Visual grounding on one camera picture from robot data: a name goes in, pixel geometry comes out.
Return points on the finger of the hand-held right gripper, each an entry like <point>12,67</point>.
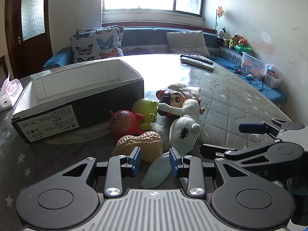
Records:
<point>217,152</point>
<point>252,127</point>

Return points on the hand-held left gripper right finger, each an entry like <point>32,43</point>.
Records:
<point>173,161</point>

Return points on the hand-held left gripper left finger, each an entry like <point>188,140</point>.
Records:
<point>136,159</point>

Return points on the tan peanut toy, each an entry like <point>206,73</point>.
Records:
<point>146,144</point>

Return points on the pale green pod toy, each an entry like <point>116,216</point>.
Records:
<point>156,173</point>

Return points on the white plush rabbit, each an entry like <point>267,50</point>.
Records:
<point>185,130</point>

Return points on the red round toy figure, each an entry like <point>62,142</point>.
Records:
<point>122,122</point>

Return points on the green round toy figure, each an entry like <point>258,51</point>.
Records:
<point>144,107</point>

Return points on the black cardboard box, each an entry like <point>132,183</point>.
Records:
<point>79,115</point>

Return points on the small toy parts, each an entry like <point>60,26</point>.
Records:
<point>243,73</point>

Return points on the clear plastic storage box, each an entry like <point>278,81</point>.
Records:
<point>255,65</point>

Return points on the black-haired doll figurine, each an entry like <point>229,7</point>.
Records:
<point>170,98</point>

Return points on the green plastic bowl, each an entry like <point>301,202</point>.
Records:
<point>243,49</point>

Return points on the white remote control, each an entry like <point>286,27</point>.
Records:
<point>199,65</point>

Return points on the orange tiger plush toy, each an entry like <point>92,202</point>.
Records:
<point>243,41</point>

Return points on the yellow green plush toy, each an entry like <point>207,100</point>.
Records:
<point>233,41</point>

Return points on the black remote control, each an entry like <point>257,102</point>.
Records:
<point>197,58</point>

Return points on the white pillow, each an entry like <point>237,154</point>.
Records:
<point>187,42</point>

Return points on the butterfly print pillow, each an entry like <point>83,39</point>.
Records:
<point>96,45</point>
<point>84,30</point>

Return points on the colourful pinwheel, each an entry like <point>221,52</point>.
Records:
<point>219,10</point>

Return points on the blue sofa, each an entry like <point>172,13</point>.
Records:
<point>146,37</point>

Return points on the white tissue pack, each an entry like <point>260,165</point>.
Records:
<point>7,96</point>

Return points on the dark wooden chair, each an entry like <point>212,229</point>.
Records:
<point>2,66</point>

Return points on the dark wooden door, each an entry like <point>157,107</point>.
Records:
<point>28,28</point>

